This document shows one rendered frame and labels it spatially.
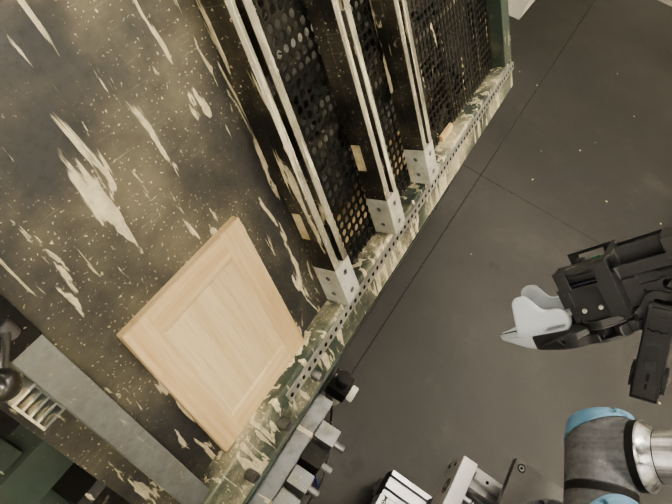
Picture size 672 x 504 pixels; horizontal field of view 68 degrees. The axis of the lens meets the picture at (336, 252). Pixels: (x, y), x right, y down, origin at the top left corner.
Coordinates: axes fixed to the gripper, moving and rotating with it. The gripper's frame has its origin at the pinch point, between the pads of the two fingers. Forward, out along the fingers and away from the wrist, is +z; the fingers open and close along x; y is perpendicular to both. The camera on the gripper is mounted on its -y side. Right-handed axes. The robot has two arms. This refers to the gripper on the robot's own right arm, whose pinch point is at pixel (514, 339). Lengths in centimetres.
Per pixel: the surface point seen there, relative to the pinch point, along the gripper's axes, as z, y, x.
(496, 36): 30, 62, -153
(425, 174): 47, 26, -86
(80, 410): 56, 14, 27
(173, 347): 58, 15, 8
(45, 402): 55, 17, 31
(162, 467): 66, -3, 16
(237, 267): 53, 24, -9
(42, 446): 66, 11, 31
